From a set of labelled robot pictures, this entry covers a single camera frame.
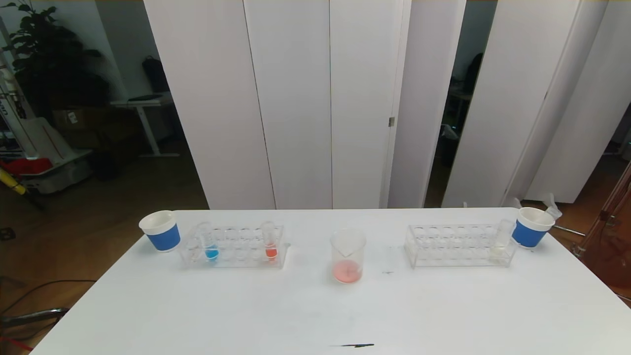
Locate graduated clear plastic test tube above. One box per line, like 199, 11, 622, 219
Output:
542, 193, 562, 220

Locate test tube with red liquid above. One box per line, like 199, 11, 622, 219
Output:
261, 221, 280, 261

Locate clear glass beaker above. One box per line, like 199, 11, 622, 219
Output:
330, 229, 367, 284

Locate clear plastic test tube rack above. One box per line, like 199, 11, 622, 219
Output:
178, 225, 290, 269
404, 224, 518, 268

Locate test tube with blue liquid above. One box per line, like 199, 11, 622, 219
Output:
198, 221, 220, 262

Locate test tube with pale liquid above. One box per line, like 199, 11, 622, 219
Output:
490, 219, 515, 259

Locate blue white paper cup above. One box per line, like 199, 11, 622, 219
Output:
139, 211, 181, 252
511, 207, 555, 249

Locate white office desk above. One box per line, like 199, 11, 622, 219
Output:
111, 93, 180, 158

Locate black backpack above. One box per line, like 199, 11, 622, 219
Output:
142, 56, 171, 94

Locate brown cardboard box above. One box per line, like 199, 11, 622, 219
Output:
52, 106, 143, 148

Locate white machine housing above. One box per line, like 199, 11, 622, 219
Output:
20, 118, 93, 194

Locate dark green potted plant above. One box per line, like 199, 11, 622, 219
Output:
0, 0, 111, 121

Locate metal light stand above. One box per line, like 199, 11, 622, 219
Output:
551, 160, 631, 257

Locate grey metal floor leg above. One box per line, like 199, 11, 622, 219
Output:
0, 308, 70, 327

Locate white printed column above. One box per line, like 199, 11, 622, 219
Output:
0, 17, 40, 161

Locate black floor cable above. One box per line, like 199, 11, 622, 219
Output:
0, 280, 97, 316

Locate yellow handled tool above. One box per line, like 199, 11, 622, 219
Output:
0, 168, 28, 196

